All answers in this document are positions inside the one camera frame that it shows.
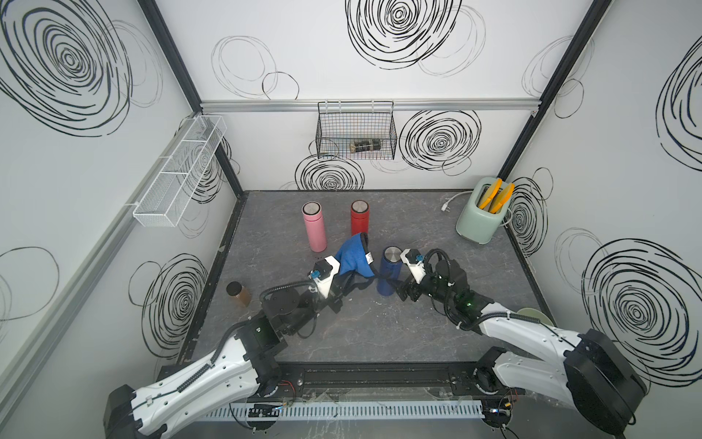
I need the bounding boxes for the blue cloth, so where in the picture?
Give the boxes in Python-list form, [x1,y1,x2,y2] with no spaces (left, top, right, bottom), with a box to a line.
[335,232,376,278]

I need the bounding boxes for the blue thermos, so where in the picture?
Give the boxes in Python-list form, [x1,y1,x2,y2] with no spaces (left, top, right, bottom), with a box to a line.
[377,246,402,296]

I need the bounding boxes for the red thermos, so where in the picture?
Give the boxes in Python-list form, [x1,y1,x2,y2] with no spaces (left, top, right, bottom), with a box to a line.
[350,199,370,235]

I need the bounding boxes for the pink thermos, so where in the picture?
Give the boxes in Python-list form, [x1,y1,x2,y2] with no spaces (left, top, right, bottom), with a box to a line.
[302,201,327,252]

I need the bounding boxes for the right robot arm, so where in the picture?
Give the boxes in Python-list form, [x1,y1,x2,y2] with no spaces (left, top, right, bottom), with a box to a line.
[397,249,646,437]

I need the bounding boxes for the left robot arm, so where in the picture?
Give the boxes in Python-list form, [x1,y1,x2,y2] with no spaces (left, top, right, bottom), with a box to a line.
[103,272,374,438]

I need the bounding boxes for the mint green toaster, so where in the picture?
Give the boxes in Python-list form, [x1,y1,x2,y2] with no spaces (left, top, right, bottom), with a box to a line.
[455,177,516,245]

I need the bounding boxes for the light green plate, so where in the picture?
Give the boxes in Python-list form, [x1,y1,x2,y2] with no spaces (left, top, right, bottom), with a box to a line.
[517,307,554,327]

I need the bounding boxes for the small brown jar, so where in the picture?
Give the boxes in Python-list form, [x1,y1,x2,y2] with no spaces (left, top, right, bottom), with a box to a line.
[226,282,252,307]

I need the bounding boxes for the white mesh shelf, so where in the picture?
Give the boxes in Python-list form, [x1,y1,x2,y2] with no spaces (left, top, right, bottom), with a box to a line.
[133,115,227,228]

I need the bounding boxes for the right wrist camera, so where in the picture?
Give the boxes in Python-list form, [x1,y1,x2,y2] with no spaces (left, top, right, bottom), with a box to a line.
[400,248,426,285]

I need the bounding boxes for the white toaster power cable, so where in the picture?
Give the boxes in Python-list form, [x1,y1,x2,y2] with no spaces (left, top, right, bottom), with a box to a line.
[441,190,473,213]

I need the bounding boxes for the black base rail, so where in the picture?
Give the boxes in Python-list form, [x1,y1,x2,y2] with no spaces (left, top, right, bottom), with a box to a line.
[257,360,596,399]

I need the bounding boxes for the white slotted cable duct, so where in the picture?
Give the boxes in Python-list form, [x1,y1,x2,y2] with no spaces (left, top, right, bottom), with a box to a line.
[200,401,484,423]

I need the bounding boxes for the object in wire basket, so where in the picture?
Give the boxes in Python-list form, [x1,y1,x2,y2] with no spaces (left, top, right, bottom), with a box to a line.
[349,139,382,154]

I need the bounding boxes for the black wire basket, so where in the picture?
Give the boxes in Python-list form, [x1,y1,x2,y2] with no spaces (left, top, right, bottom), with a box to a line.
[314,100,398,161]

